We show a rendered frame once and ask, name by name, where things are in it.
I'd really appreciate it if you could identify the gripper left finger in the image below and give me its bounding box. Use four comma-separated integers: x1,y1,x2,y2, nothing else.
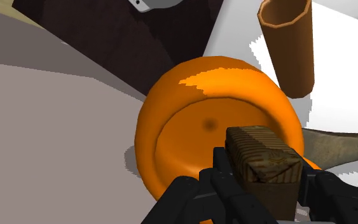
141,146,279,224

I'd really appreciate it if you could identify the brown tall cup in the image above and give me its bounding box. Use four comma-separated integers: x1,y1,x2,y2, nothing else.
257,0,315,99

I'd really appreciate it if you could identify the brown striped wooden block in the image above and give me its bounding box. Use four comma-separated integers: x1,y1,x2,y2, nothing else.
224,125,304,220

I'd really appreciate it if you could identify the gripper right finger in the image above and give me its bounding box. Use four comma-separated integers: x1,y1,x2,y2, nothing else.
297,158,358,224

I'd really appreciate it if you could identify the orange bowl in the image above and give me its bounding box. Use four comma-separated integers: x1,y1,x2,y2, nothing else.
134,55,322,224

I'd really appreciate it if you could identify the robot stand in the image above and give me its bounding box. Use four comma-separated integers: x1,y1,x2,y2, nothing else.
11,0,226,96

